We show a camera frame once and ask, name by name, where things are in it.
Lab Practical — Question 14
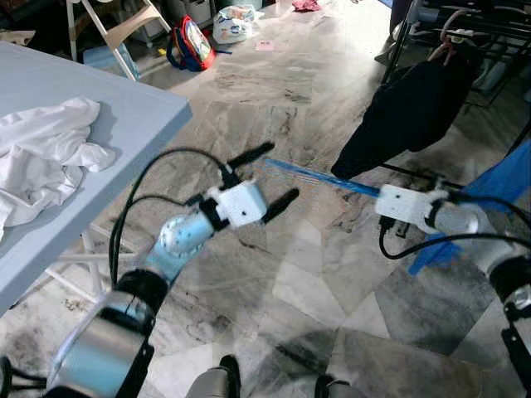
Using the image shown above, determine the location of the black metal drying rack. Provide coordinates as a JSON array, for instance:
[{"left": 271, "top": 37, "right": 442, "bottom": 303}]
[{"left": 378, "top": 0, "right": 531, "bottom": 187}]

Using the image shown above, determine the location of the pink plastic hanger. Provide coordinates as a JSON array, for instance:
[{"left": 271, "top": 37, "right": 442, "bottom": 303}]
[{"left": 431, "top": 8, "right": 475, "bottom": 66}]

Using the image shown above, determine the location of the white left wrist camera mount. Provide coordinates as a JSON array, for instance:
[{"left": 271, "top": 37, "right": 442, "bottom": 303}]
[{"left": 206, "top": 180, "right": 268, "bottom": 229}]

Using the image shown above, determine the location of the grey plastic folding table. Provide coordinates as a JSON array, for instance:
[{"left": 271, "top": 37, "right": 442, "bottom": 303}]
[{"left": 0, "top": 41, "right": 193, "bottom": 318}]

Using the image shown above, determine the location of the white shirt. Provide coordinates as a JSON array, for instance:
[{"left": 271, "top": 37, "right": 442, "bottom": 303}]
[{"left": 0, "top": 97, "right": 117, "bottom": 241}]

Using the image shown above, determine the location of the pale plastic high chair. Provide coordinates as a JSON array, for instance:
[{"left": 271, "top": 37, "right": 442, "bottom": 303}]
[{"left": 65, "top": 0, "right": 171, "bottom": 80}]

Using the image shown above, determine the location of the red and blue backpack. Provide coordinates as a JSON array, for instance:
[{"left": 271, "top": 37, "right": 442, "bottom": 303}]
[{"left": 166, "top": 15, "right": 217, "bottom": 72}]

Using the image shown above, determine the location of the blue plastic hanger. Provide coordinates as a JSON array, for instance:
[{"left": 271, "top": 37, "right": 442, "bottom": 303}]
[{"left": 264, "top": 158, "right": 382, "bottom": 200}]

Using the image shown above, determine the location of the white storage drawer unit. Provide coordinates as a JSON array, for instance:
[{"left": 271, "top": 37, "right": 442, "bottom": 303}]
[{"left": 162, "top": 0, "right": 217, "bottom": 26}]

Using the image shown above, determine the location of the pale blue plastic box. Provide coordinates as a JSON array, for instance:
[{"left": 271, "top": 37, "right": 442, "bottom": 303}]
[{"left": 83, "top": 43, "right": 138, "bottom": 80}]

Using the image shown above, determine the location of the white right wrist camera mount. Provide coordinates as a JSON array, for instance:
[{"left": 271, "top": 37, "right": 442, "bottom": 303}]
[{"left": 375, "top": 185, "right": 441, "bottom": 225}]

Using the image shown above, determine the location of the white printed plastic bag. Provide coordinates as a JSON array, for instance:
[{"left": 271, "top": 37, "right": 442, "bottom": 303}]
[{"left": 212, "top": 4, "right": 265, "bottom": 44}]

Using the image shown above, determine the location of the blue t-shirt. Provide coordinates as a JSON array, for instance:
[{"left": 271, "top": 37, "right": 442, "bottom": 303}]
[{"left": 407, "top": 139, "right": 531, "bottom": 276}]

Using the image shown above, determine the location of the black hanging garment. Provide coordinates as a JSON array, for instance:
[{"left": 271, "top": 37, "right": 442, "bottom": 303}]
[{"left": 330, "top": 54, "right": 482, "bottom": 181}]

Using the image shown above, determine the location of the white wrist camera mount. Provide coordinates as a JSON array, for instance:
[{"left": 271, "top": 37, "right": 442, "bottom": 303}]
[
  {"left": 206, "top": 180, "right": 268, "bottom": 229},
  {"left": 375, "top": 185, "right": 441, "bottom": 225}
]

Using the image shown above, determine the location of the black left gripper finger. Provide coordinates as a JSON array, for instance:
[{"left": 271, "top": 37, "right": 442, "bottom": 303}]
[
  {"left": 264, "top": 189, "right": 300, "bottom": 225},
  {"left": 226, "top": 142, "right": 275, "bottom": 172}
]

